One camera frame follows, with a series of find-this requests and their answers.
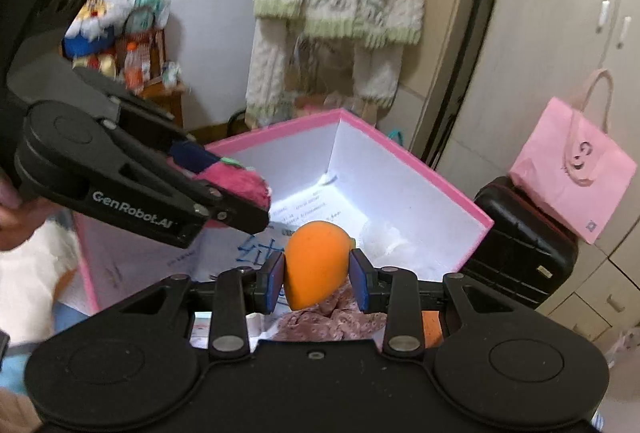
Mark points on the large blue tissue pack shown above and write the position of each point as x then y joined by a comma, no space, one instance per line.
224,248

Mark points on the shelf with toys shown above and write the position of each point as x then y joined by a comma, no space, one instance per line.
125,41

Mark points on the teal bag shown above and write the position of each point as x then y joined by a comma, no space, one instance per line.
397,136

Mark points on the black clothes rack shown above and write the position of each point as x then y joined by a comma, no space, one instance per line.
441,67

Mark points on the pink storage box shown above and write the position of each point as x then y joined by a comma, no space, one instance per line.
331,167

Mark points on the grey wooden wardrobe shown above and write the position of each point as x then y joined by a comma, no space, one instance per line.
535,50

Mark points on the black suitcase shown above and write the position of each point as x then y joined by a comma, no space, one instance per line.
526,255

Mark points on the strawberry plush toy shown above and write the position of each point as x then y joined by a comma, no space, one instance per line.
232,180

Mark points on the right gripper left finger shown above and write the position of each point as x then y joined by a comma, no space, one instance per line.
237,294

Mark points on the orange plush ball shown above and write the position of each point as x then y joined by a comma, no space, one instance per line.
316,263

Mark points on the person's left hand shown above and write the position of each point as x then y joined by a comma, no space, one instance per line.
32,264

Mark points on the pink tote bag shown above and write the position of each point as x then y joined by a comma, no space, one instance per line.
570,167

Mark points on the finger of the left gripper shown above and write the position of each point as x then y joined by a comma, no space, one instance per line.
191,158
143,120

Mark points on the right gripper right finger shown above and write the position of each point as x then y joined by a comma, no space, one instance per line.
392,291

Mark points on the floral fabric pouch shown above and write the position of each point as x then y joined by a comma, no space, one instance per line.
338,318

